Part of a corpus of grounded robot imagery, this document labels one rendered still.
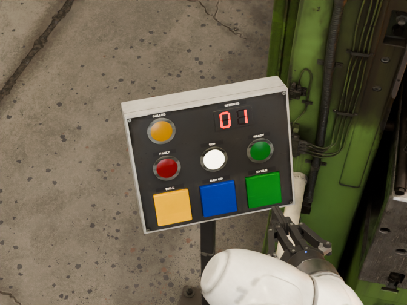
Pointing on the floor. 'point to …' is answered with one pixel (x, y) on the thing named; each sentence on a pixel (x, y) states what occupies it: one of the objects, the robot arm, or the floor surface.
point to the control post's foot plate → (190, 296)
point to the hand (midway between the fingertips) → (280, 220)
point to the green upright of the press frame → (339, 239)
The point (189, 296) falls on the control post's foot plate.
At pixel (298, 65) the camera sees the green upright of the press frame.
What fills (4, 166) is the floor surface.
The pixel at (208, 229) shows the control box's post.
